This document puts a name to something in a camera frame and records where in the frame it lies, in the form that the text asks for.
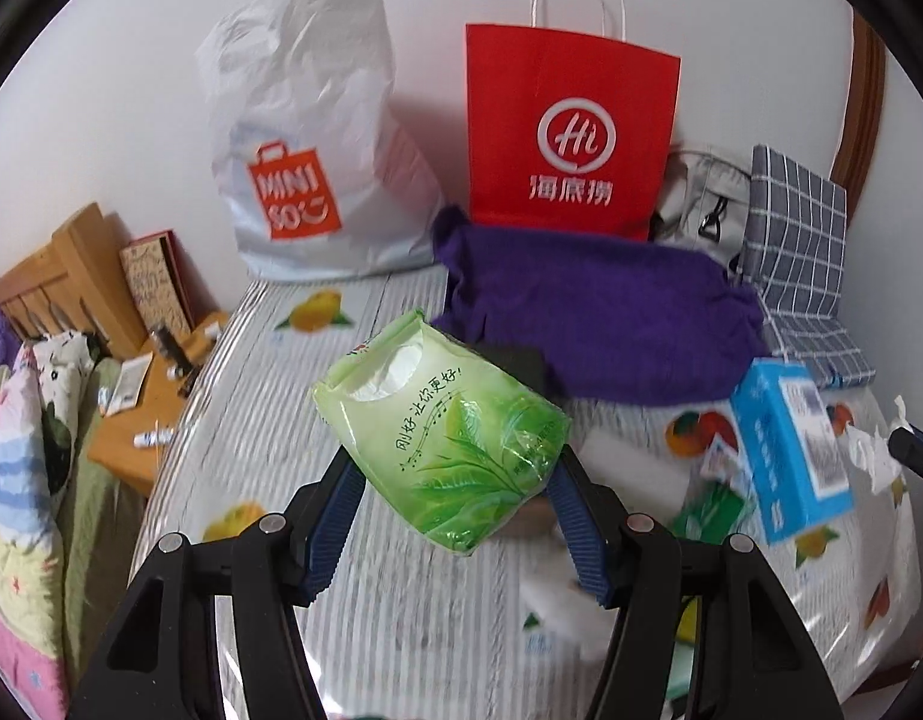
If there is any wooden bed headboard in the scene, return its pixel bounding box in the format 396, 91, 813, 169
0, 203, 148, 359

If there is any brown framed picture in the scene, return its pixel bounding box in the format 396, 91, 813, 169
118, 229, 196, 338

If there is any grey canvas bag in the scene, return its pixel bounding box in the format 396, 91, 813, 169
648, 143, 751, 271

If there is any red Haidilao paper bag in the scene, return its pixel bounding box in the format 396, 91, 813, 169
464, 8, 681, 241

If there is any dark green book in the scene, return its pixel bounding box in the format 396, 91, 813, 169
473, 343, 554, 397

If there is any wooden side table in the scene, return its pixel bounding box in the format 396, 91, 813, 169
87, 340, 185, 497

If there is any small strawberry sachet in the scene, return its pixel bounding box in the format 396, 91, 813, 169
699, 436, 742, 486

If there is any white foam block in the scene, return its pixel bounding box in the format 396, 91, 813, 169
578, 429, 690, 505

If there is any blue tissue box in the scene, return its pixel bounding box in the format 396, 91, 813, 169
729, 358, 853, 544

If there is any purple knitted cloth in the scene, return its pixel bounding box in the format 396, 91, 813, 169
432, 208, 769, 406

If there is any green tissue pack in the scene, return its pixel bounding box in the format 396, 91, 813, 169
313, 310, 570, 554

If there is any white Miniso plastic bag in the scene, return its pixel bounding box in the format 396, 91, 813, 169
196, 0, 445, 281

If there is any green sachet packet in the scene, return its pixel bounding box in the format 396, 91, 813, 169
669, 481, 752, 544

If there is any grey checked folded cloth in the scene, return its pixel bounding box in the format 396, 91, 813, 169
741, 145, 876, 388

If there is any white tissue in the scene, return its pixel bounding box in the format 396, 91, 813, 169
843, 395, 913, 496

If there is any fruit print table cover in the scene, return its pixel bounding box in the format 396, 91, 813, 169
136, 266, 921, 718

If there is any wooden door frame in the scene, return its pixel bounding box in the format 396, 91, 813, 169
831, 11, 888, 221

